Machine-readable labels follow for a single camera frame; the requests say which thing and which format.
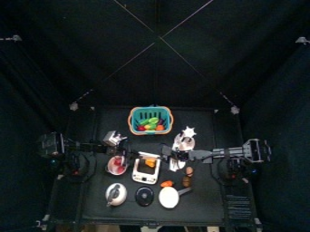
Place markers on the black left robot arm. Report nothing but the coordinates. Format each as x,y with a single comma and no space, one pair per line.
87,147

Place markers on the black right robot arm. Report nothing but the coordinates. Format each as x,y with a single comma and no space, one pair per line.
226,152

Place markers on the orange toy squash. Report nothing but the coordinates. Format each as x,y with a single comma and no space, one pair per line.
150,163

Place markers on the red toy food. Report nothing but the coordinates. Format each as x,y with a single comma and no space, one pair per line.
118,162

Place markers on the silver toy faucet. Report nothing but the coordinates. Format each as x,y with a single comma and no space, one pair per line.
113,138

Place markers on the light brown toy egg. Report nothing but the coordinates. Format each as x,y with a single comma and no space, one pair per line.
189,171

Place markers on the red bowl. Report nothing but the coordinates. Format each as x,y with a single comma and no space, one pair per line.
114,169

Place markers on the orange toy fruit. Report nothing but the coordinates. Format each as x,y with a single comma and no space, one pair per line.
161,127

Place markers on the red toy tomato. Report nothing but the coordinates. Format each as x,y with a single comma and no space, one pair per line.
141,128

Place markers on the white star shaped toy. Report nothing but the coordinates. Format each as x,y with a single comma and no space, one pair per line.
189,131

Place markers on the yellow green toy vegetable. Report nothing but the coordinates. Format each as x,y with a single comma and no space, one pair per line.
149,127

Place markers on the orange toy carrot piece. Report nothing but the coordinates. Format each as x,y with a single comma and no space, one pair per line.
166,183

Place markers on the dark brown toy potato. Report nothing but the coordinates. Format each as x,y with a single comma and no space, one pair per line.
186,181

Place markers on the purple toy eggplant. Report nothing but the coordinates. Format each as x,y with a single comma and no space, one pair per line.
161,122

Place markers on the green toy cucumber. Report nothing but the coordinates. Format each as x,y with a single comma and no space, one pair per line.
153,120

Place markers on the dark green toy vegetable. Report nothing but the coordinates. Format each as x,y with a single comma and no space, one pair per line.
145,122

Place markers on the teal basket with orange rim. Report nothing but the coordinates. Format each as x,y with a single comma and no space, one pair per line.
150,116

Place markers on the black round lid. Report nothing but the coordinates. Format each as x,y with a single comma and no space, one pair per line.
145,196

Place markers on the white text label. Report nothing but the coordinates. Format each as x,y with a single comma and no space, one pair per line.
238,208

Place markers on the silver frame corner bracket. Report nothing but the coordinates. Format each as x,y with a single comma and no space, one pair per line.
234,109
302,40
15,38
74,106

